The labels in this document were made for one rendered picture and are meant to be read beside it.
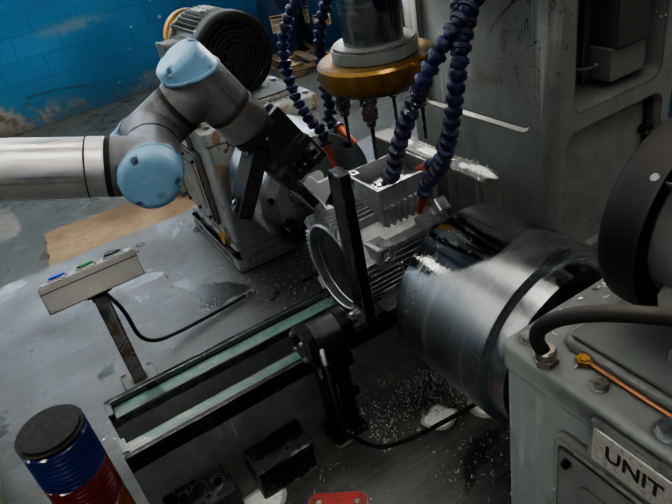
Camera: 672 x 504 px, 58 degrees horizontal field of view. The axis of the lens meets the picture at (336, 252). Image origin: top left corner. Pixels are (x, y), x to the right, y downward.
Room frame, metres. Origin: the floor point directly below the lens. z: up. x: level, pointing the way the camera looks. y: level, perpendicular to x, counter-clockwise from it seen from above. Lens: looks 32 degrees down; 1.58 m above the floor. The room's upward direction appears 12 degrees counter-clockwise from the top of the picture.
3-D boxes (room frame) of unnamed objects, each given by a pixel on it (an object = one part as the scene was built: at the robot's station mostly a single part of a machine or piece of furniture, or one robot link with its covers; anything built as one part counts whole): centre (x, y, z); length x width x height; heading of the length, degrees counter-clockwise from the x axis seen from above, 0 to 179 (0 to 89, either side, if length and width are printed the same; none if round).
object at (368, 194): (0.91, -0.12, 1.11); 0.12 x 0.11 x 0.07; 116
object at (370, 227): (0.89, -0.08, 1.02); 0.20 x 0.19 x 0.19; 116
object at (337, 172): (0.72, -0.02, 1.12); 0.04 x 0.03 x 0.26; 115
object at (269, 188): (1.22, 0.07, 1.04); 0.37 x 0.25 x 0.25; 25
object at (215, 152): (1.43, 0.17, 0.99); 0.35 x 0.31 x 0.37; 25
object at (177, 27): (1.46, 0.22, 1.16); 0.33 x 0.26 x 0.42; 25
